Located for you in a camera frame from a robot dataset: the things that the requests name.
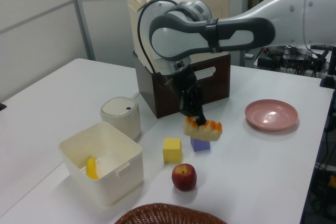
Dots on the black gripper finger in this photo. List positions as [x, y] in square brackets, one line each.
[200, 108]
[186, 103]

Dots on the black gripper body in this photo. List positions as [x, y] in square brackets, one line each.
[183, 77]

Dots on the orange glazed bread roll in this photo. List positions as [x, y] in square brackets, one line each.
[207, 132]

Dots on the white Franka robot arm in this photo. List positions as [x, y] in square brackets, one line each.
[181, 37]

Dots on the brown wicker basket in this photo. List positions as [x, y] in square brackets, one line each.
[168, 214]

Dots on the purple cube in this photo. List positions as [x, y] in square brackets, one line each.
[200, 145]

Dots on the dark brown wooden box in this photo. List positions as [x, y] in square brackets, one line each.
[223, 77]

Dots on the yellow cube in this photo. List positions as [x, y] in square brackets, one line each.
[172, 151]

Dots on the small white lidded container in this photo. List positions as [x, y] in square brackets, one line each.
[120, 116]

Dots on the red apple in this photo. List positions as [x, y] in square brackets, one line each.
[184, 177]

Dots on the pink plate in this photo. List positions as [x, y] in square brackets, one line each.
[271, 115]

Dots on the cream plastic open box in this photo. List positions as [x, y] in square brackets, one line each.
[110, 182]

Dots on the yellow banana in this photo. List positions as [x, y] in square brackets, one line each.
[91, 170]

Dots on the small black clamp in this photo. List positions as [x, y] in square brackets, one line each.
[2, 106]

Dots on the black pole clamp mount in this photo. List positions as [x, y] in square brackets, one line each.
[329, 77]

